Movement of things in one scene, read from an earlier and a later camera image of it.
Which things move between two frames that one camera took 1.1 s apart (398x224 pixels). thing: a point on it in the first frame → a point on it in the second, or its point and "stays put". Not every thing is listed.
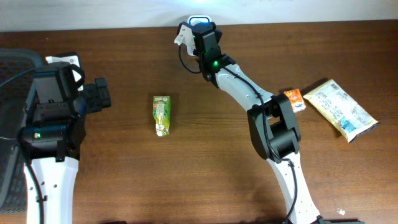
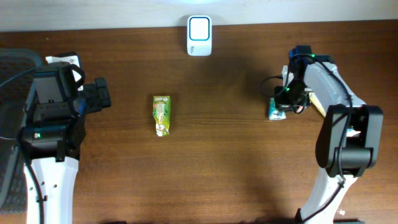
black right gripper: (203, 28) → (282, 98)
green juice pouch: (161, 114) stays put
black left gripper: (97, 94) stays put
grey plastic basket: (18, 68) stays put
